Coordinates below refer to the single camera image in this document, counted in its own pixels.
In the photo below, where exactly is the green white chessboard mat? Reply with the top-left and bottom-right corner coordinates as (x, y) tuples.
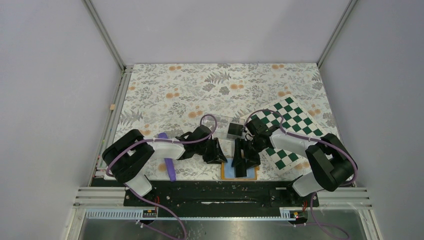
(250, 96), (335, 176)

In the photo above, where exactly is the floral patterned table mat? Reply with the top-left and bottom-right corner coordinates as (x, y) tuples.
(90, 62), (355, 186)

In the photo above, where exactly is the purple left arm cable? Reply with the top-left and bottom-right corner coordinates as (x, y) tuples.
(105, 114), (219, 239)

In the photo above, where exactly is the clear acrylic card box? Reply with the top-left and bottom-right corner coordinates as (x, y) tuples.
(200, 113), (246, 140)

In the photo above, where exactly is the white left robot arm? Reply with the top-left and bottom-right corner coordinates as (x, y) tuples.
(101, 125), (227, 206)

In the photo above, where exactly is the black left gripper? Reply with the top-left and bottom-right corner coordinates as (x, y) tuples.
(195, 137), (227, 165)

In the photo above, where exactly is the purple marker pen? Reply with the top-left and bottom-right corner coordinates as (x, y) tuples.
(158, 132), (177, 182)

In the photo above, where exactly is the left aluminium frame post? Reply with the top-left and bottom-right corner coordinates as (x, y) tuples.
(82, 0), (127, 72)

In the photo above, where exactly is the black credit card stack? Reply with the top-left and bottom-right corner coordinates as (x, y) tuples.
(226, 122), (243, 139)

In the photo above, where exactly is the orange leather card holder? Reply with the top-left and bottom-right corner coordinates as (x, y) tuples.
(220, 158), (259, 181)

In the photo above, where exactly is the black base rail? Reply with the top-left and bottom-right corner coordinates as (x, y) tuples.
(91, 178), (355, 220)

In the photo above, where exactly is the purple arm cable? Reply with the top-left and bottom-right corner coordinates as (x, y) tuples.
(243, 109), (359, 239)
(105, 114), (219, 239)

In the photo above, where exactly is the aluminium frame post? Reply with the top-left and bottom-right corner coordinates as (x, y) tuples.
(316, 0), (359, 69)
(82, 0), (127, 72)

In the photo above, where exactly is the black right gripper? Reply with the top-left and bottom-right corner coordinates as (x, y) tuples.
(231, 136), (267, 171)

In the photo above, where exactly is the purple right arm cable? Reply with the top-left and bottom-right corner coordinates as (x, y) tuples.
(243, 109), (359, 239)

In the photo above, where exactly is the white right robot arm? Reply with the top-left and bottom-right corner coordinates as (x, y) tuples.
(242, 118), (358, 206)

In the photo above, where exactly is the right aluminium frame post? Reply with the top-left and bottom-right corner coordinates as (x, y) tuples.
(316, 0), (359, 69)

